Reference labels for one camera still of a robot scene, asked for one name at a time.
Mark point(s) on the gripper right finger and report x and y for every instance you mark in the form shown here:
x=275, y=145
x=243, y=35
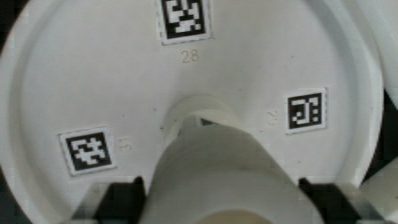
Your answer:
x=339, y=202

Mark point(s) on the white cylindrical table leg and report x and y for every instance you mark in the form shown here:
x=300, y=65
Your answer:
x=218, y=183

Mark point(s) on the white round table top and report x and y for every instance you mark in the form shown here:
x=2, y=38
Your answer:
x=117, y=65

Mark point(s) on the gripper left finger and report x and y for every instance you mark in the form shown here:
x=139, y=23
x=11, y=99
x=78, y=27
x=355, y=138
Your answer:
x=112, y=204

